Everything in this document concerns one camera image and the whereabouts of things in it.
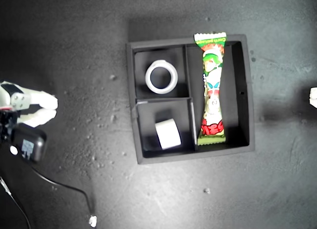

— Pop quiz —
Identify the snack bar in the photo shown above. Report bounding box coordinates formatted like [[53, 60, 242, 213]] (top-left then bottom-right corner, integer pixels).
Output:
[[193, 31, 227, 146]]

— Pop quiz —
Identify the thin grey wire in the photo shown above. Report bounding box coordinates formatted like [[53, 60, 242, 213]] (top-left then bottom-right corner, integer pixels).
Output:
[[0, 175, 32, 229]]

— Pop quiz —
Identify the black tray with wells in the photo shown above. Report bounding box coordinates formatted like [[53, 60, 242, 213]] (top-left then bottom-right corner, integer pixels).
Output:
[[126, 34, 256, 165]]

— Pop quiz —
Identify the black camera cable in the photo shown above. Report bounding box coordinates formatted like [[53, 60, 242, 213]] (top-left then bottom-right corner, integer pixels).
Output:
[[31, 164, 97, 219]]

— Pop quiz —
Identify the white tape roll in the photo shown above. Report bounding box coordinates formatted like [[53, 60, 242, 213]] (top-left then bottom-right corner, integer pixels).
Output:
[[145, 59, 179, 95], [155, 118, 182, 151]]

